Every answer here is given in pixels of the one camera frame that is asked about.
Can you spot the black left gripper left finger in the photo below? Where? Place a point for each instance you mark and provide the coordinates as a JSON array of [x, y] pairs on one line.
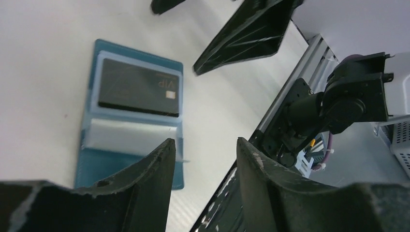
[[135, 199]]

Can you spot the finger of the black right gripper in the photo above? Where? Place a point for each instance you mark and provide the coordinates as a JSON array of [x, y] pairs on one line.
[[159, 7], [254, 31]]

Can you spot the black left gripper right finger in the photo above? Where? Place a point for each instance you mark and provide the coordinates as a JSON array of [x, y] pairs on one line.
[[276, 199]]

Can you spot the black VIP credit card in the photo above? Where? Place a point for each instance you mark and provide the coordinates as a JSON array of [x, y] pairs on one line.
[[133, 88]]

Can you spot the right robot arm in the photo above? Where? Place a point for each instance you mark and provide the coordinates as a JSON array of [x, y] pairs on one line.
[[369, 88]]

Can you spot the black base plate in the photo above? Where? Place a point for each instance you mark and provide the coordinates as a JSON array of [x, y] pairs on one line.
[[223, 213]]

